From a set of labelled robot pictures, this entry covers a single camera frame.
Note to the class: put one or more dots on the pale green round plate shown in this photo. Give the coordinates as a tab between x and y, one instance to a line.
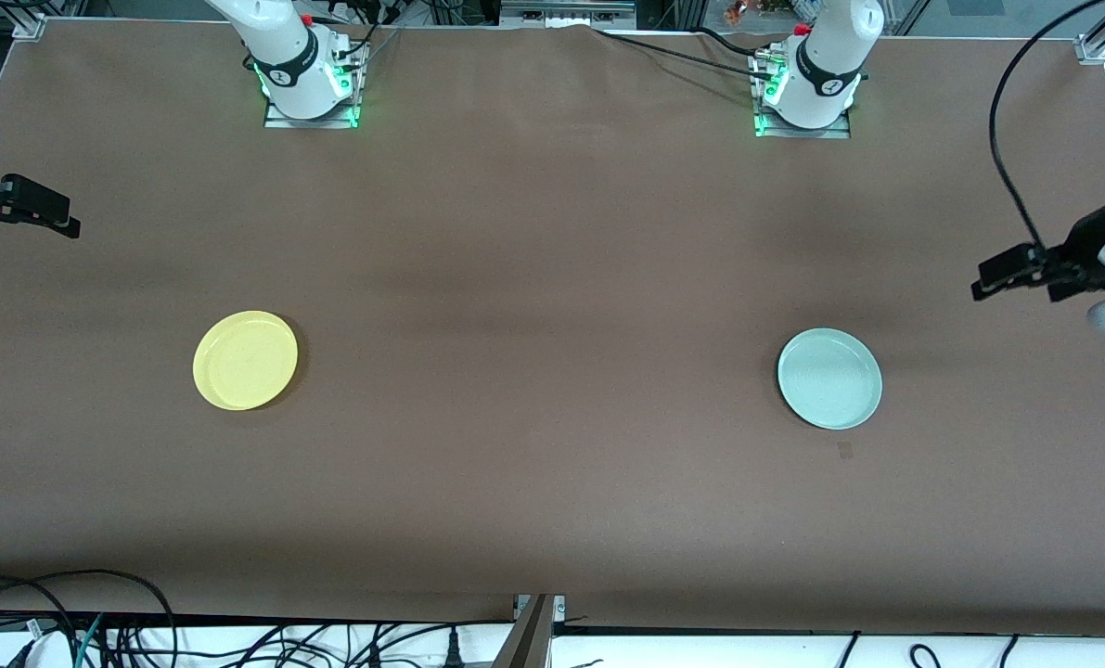
829	378

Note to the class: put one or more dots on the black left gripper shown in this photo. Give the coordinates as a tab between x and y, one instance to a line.
1078	250

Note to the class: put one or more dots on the aluminium profile post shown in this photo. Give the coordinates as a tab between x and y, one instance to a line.
529	640

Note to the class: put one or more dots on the brown table cover cloth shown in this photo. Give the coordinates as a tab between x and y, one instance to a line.
515	510

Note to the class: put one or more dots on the aluminium frame crossbar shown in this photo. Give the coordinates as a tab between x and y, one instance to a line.
566	11

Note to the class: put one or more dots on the black power plug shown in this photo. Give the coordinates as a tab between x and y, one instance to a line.
453	649

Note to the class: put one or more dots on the small aluminium corner bracket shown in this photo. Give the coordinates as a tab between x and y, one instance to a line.
31	26

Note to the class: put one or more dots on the yellow round plate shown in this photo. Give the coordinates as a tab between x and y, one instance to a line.
245	360

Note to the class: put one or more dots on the orange background object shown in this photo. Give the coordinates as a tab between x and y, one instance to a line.
736	11

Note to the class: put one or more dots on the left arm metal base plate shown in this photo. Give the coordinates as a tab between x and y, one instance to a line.
803	134

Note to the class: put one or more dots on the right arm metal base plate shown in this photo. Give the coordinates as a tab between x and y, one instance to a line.
311	123

